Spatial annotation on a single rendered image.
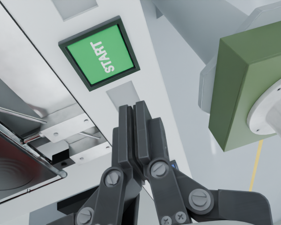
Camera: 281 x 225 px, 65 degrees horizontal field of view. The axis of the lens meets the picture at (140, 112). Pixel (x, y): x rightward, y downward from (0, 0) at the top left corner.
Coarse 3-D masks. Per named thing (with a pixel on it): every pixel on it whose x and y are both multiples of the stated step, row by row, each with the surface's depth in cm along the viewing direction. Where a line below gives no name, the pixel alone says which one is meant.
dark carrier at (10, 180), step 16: (0, 144) 33; (0, 160) 35; (16, 160) 36; (32, 160) 37; (0, 176) 38; (16, 176) 39; (32, 176) 40; (48, 176) 42; (0, 192) 41; (16, 192) 42
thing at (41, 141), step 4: (40, 128) 43; (28, 132) 43; (32, 132) 43; (24, 136) 43; (36, 140) 41; (40, 140) 41; (44, 140) 42; (48, 140) 42; (32, 144) 42; (36, 144) 42; (40, 144) 42
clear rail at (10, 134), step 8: (0, 128) 30; (8, 128) 32; (8, 136) 32; (16, 136) 33; (16, 144) 33; (24, 144) 34; (32, 152) 35; (40, 152) 37; (48, 160) 38; (64, 176) 42
